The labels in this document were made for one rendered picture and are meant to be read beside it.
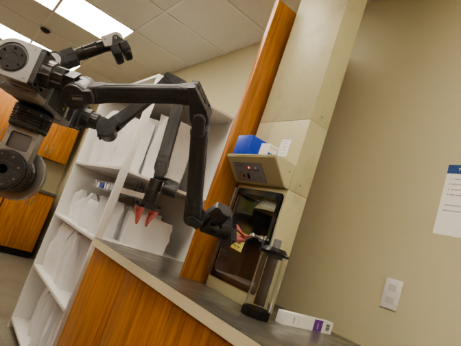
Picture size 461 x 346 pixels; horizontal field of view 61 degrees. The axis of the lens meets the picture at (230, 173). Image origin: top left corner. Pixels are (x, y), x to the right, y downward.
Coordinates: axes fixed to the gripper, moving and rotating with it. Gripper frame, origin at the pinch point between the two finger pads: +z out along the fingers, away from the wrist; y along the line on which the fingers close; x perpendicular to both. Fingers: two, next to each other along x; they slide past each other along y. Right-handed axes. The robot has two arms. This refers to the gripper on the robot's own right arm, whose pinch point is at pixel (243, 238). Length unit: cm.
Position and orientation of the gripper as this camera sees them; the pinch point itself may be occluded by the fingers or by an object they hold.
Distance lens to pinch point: 153.4
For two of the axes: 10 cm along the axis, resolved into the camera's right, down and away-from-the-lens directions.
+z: 7.5, 3.6, 5.6
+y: 0.2, -8.5, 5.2
